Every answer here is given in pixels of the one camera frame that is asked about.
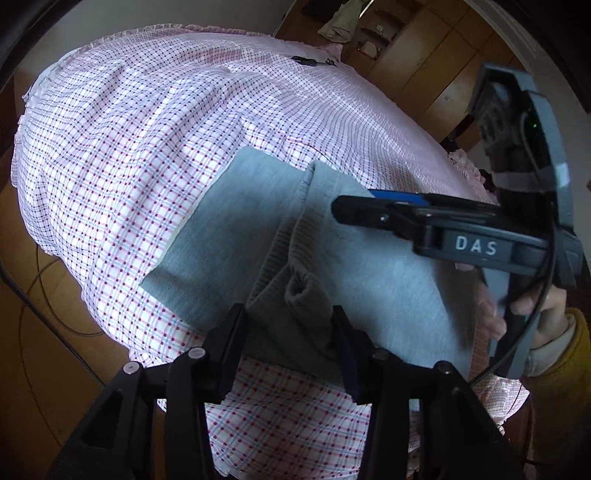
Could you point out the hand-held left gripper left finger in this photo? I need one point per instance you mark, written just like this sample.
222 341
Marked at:
226 350

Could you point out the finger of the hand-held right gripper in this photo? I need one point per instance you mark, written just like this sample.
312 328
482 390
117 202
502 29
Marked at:
364 212
401 197

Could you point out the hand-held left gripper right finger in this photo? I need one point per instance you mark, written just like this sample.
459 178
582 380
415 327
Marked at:
351 364

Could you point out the grey sweater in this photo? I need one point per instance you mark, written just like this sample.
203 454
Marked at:
369 286

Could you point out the person's right forearm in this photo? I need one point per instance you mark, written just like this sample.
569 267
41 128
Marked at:
568 369

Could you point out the person's right hand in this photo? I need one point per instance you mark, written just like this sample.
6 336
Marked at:
551 318

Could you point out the crumpled pink cloth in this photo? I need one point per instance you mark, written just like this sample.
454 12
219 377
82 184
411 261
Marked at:
466 166

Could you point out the wooden wardrobe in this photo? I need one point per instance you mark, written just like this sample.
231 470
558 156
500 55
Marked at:
415 46

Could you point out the black telescopic stick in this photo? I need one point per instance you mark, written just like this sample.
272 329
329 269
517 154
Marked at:
304 59

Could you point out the beige hanging jacket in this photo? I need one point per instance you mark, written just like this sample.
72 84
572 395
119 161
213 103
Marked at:
341 25

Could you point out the bed with pink checked sheet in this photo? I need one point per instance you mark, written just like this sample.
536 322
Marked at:
115 161

